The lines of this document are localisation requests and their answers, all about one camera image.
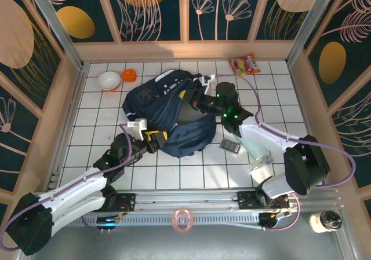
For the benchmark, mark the navy blue backpack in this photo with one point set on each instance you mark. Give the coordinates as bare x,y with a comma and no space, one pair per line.
162,109

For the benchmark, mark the light green pencil case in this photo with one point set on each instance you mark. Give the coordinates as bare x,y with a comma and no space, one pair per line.
255,153

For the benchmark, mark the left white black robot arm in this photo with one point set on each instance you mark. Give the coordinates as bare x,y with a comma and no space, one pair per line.
78,184

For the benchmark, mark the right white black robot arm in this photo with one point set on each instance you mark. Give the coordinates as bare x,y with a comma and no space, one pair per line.
266,138

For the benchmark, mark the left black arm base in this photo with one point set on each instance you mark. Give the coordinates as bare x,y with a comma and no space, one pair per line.
127,202

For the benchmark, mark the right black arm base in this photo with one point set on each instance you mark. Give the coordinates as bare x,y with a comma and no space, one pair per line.
246,199

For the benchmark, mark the orange snack bag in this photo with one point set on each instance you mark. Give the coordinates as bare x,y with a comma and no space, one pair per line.
244,64

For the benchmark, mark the white orange bowl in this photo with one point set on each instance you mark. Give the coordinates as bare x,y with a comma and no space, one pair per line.
109,81

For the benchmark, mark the black controller board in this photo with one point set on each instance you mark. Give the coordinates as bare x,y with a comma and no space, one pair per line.
271,221
107,221

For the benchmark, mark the pink tape roll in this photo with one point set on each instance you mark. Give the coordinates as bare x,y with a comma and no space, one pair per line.
182,219

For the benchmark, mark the white bottle black cap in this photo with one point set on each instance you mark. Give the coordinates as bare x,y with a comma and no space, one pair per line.
321,221

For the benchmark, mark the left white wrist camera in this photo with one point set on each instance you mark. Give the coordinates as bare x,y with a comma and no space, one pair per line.
139,126

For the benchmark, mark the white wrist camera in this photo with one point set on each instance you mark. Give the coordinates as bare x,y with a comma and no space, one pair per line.
209,87
139,126

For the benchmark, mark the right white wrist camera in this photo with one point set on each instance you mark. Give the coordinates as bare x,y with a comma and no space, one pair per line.
209,87

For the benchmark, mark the aluminium rail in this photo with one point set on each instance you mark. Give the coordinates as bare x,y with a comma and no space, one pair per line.
188,197

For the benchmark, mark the aluminium corner post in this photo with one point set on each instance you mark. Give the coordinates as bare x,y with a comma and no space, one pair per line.
310,22
58,28

